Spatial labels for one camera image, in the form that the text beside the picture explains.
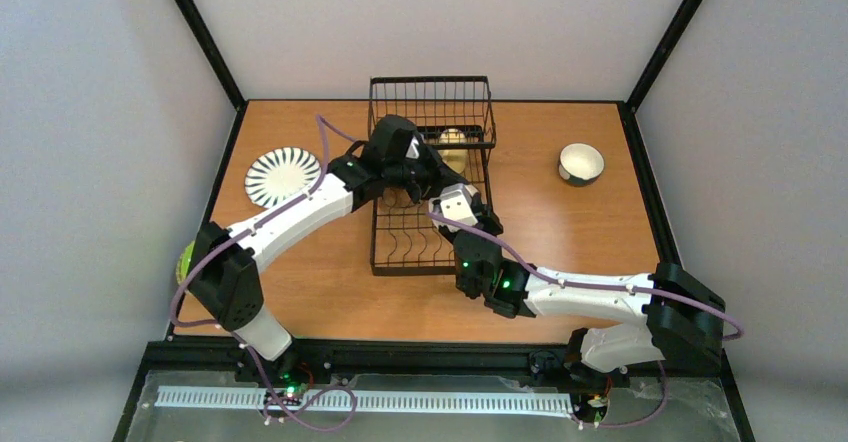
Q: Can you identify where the yellow mug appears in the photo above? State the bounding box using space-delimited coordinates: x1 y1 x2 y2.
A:
437 128 469 175

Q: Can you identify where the black wire dish rack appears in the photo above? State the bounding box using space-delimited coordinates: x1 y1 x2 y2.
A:
368 75 497 276

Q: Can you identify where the white bowl dark outside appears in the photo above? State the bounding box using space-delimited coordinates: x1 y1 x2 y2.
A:
557 143 605 187

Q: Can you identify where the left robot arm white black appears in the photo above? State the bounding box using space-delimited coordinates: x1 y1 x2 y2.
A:
178 115 477 361

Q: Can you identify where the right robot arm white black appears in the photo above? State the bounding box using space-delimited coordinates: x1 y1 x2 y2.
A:
431 215 728 375

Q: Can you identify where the white blue striped plate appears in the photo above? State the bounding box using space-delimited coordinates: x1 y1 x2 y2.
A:
244 147 321 209

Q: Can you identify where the green plate woven rim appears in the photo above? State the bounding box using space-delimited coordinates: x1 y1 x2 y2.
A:
175 241 195 285

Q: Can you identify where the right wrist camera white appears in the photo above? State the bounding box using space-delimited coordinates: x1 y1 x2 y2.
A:
428 183 479 226

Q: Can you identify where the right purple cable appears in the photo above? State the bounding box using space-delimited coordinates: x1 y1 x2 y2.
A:
425 209 745 430

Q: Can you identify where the purple cable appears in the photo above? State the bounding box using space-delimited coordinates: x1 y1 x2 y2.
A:
425 209 745 430
169 114 362 432

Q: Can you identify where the white slotted cable duct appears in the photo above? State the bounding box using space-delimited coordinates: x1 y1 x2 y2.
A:
153 386 572 418

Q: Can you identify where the black front frame rail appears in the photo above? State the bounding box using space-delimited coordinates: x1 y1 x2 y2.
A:
142 336 723 393

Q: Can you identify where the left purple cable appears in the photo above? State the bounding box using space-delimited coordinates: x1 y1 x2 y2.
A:
169 114 362 432

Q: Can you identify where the black corner frame post left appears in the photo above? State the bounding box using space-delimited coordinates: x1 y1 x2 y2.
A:
153 0 248 110

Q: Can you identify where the black corner frame post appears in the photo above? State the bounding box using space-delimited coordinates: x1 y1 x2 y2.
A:
153 0 248 110
626 0 704 114

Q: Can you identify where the black corner frame post right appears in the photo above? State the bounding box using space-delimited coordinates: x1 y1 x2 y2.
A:
626 0 704 114

